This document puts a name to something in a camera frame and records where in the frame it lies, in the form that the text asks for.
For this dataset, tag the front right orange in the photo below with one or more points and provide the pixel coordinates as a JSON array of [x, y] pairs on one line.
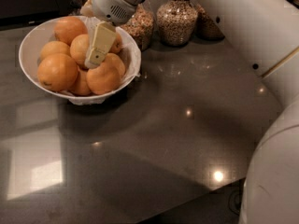
[[103, 79]]

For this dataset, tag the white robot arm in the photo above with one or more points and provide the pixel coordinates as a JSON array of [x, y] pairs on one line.
[[229, 116]]

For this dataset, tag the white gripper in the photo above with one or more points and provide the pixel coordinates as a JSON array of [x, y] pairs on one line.
[[107, 4]]

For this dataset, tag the right back orange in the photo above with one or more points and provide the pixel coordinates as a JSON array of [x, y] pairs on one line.
[[117, 45]]

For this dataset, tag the white bowl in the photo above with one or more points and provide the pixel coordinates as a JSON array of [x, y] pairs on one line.
[[29, 61]]

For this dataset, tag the bottom hidden orange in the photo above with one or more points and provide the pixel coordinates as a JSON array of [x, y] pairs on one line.
[[80, 86]]

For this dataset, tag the left middle orange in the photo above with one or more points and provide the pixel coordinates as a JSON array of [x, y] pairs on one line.
[[54, 47]]

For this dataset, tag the top back orange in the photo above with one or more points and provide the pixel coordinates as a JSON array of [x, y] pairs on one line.
[[68, 28]]

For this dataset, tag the dark cabinet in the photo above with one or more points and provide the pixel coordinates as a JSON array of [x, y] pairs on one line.
[[23, 11]]

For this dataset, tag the right middle orange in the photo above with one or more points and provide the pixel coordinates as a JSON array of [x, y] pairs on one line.
[[115, 60]]

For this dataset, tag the large front left orange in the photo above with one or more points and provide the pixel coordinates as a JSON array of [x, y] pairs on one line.
[[57, 72]]

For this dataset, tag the white paper bowl liner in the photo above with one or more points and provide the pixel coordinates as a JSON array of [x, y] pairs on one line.
[[123, 67]]

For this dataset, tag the glass grain jar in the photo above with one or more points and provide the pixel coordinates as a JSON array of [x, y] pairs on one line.
[[205, 27], [176, 20]]

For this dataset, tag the center orange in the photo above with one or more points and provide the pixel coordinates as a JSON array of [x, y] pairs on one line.
[[78, 49]]

